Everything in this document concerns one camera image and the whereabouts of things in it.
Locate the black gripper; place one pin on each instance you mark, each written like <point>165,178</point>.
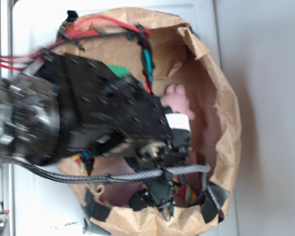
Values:
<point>156,193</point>

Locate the multicolored twisted rope toy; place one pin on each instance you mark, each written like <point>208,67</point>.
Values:
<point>120,194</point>

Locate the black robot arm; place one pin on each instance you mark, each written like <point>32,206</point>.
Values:
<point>73,105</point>

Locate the blue rectangular block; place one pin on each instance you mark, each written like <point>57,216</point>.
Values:
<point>85,155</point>

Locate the pink plush bunny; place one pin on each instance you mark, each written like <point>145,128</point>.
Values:
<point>175,97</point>

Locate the green rectangular block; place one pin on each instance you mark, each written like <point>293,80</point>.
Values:
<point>119,71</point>

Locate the brown paper bag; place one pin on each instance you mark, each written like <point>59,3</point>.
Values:
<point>181,58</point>

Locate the aluminium frame rail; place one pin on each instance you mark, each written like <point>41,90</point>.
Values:
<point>7,205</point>

